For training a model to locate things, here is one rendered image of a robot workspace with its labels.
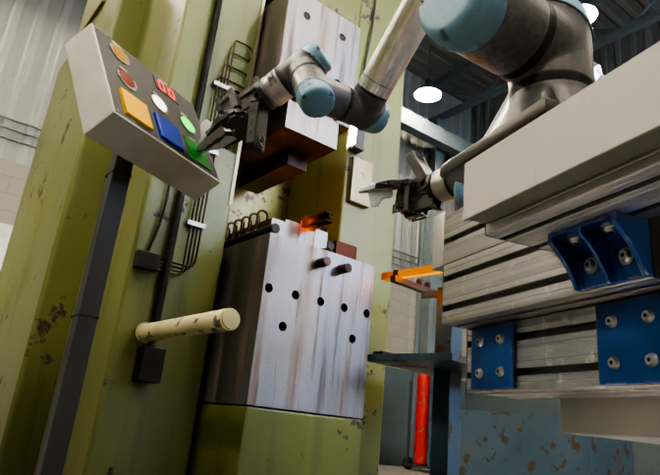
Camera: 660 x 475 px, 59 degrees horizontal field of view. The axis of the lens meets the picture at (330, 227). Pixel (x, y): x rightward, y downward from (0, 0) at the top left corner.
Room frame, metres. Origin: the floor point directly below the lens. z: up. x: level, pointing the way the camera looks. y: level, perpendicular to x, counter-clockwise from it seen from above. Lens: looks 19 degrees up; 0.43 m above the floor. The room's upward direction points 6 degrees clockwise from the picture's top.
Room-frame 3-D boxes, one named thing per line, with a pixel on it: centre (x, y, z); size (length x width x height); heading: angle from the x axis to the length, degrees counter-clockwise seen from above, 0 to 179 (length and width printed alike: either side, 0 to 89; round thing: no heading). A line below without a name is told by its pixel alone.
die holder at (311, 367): (1.82, 0.17, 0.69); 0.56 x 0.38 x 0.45; 37
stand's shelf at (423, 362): (1.79, -0.40, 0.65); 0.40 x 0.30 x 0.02; 133
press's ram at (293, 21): (1.80, 0.18, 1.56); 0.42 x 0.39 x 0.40; 37
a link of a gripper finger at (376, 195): (1.30, -0.10, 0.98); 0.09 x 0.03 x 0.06; 73
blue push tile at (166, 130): (1.15, 0.37, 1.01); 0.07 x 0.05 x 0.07; 152
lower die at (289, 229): (1.78, 0.21, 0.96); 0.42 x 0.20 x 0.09; 37
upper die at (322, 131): (1.78, 0.21, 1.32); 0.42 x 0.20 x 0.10; 37
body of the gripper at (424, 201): (1.27, -0.20, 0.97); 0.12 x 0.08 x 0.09; 37
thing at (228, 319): (1.33, 0.31, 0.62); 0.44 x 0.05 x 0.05; 37
